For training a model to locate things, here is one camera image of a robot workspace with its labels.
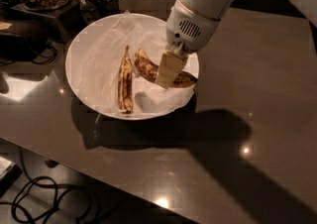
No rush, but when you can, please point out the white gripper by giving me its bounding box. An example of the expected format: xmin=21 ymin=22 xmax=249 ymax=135
xmin=156 ymin=0 xmax=220 ymax=88

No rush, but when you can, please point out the short curved spotted banana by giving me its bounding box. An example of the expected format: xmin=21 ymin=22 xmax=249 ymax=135
xmin=134 ymin=49 xmax=197 ymax=88

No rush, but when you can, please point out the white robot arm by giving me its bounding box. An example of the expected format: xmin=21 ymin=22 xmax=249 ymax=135
xmin=156 ymin=0 xmax=317 ymax=88

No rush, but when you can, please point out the long spotted banana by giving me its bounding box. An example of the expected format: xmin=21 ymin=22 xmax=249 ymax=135
xmin=118 ymin=46 xmax=133 ymax=114

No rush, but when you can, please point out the white bowl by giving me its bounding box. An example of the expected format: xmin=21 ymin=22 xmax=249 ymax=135
xmin=64 ymin=13 xmax=200 ymax=121

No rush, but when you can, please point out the white paper liner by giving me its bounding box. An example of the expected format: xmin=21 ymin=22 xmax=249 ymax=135
xmin=75 ymin=10 xmax=197 ymax=117

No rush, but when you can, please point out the black scoop with label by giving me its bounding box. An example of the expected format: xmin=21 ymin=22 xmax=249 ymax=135
xmin=79 ymin=0 xmax=100 ymax=25

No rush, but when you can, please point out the black stand box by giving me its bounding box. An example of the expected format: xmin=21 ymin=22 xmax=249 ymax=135
xmin=11 ymin=0 xmax=86 ymax=44

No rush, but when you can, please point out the grey box on floor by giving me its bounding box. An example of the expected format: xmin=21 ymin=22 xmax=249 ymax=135
xmin=0 ymin=157 xmax=22 ymax=197

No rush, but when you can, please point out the black device with cable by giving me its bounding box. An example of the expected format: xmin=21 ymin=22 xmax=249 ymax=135
xmin=0 ymin=32 xmax=57 ymax=66

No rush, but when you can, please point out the black floor cable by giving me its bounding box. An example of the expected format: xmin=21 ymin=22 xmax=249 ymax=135
xmin=0 ymin=147 xmax=100 ymax=224

